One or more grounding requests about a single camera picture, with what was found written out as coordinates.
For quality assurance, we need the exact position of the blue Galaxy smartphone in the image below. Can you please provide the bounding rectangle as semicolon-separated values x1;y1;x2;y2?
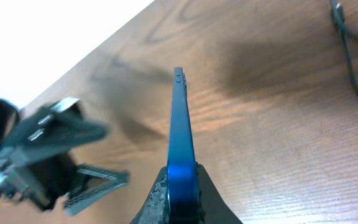
167;67;199;223

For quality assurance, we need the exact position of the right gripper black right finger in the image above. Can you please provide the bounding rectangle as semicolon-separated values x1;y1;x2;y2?
197;164;242;224

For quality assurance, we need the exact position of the black charger cable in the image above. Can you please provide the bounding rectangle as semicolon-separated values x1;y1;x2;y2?
329;0;358;116

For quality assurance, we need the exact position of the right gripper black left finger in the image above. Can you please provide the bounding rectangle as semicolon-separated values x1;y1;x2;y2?
130;167;169;224

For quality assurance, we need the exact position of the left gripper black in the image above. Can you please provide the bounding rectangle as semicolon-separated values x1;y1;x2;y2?
0;97;129;216

